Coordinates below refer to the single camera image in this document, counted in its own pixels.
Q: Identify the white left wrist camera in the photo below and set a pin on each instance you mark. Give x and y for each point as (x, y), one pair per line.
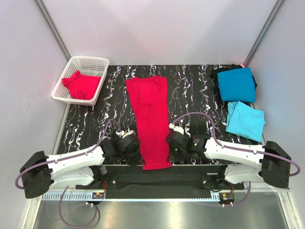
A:
(124, 134)

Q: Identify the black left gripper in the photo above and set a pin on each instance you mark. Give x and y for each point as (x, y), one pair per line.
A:
(137, 160)

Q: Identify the red t shirt in basket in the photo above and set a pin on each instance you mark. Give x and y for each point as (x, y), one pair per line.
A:
(80, 86)

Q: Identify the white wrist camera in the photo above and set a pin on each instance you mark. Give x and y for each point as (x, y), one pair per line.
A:
(178, 129)
(124, 134)

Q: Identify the aluminium frame rail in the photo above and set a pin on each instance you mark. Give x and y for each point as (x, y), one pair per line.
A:
(153, 183)

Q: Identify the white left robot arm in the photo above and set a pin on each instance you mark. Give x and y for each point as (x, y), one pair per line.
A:
(42, 173)

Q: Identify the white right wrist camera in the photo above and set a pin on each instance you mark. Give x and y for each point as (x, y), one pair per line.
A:
(178, 129)

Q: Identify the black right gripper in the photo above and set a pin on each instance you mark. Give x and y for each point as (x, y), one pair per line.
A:
(174, 158)

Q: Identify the white plastic basket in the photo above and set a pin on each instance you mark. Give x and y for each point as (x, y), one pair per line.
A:
(87, 65)

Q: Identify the left aluminium corner post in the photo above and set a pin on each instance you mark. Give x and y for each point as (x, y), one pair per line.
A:
(52, 27)

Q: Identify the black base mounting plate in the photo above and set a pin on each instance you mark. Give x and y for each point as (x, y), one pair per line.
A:
(175, 169)

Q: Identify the folded light blue t shirt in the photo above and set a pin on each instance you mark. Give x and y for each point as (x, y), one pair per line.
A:
(245, 121)

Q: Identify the red t shirt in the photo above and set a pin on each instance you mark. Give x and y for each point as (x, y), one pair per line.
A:
(148, 98)
(80, 86)

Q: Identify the aluminium corner post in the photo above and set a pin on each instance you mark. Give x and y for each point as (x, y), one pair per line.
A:
(52, 27)
(265, 28)

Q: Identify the folded teal t shirt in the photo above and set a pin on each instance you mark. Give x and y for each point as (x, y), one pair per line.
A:
(237, 83)

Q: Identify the right aluminium corner post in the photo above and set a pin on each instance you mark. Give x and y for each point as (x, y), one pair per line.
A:
(265, 28)

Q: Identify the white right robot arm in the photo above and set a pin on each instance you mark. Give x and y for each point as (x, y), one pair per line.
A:
(250, 163)

